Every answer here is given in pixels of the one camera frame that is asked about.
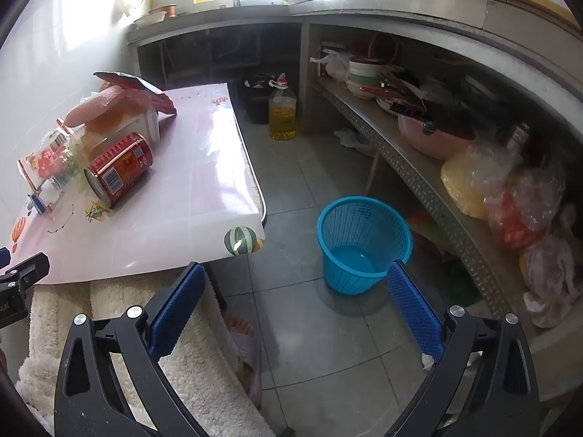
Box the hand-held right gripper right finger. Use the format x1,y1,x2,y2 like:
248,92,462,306
386,259,541,437

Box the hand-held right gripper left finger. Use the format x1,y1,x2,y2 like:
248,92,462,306
54,261,210,437

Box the clear snack packet red print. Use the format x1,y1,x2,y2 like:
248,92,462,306
17,130,69,192

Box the blue plastic basket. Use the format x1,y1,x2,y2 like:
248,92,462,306
317,196,413,295

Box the red drink can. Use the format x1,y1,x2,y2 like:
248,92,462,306
83,132,154,210

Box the pink textured wrapper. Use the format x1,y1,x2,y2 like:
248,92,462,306
63,84,137,127

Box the red snack bag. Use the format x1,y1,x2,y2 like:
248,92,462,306
93,71,178,117

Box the person's foot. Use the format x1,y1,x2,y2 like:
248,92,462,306
226,312,255,338

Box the pink slipper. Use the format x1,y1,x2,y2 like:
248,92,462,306
230,330,263,408

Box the pink printed tablecloth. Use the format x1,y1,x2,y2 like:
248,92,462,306
0,83,267,285

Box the yellow plastic bag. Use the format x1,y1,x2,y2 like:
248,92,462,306
441,146,502,220

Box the pink plastic bag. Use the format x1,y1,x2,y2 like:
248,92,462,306
519,234,578,328

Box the clear bag red contents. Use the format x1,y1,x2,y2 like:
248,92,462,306
484,164,566,250

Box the perforated metal shelf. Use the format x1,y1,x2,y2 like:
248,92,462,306
314,77,583,342

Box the pink basin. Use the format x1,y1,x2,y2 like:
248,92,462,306
398,109,475,161

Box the white rag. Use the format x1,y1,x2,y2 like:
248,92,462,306
334,128,375,151

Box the black frying pan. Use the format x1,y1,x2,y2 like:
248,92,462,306
378,66,477,139

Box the cooking oil bottle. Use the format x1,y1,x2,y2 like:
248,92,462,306
269,73,298,140

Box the black pot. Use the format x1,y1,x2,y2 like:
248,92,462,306
243,73,275,123

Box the stack of white bowls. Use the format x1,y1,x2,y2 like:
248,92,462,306
347,56,388,101

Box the white plastic bag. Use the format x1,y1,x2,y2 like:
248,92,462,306
310,50,351,82

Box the white dish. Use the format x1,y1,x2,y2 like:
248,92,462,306
133,11,165,27

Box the concrete kitchen counter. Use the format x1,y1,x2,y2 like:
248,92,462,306
126,0,583,114

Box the black metal table frame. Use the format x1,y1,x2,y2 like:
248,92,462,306
207,266,228,315

